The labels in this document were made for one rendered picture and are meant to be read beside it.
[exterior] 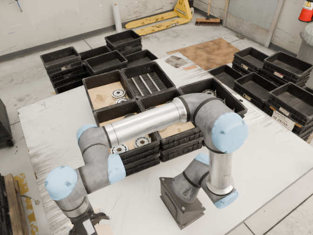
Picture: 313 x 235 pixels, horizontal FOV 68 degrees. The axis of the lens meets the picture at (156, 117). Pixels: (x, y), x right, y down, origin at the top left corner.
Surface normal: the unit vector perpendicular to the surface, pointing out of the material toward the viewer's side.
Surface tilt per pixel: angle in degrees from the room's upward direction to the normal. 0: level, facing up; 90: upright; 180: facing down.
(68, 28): 90
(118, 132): 42
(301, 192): 0
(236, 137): 78
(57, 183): 0
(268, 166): 0
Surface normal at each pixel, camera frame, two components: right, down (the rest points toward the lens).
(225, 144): 0.42, 0.47
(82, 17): 0.53, 0.58
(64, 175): -0.03, -0.71
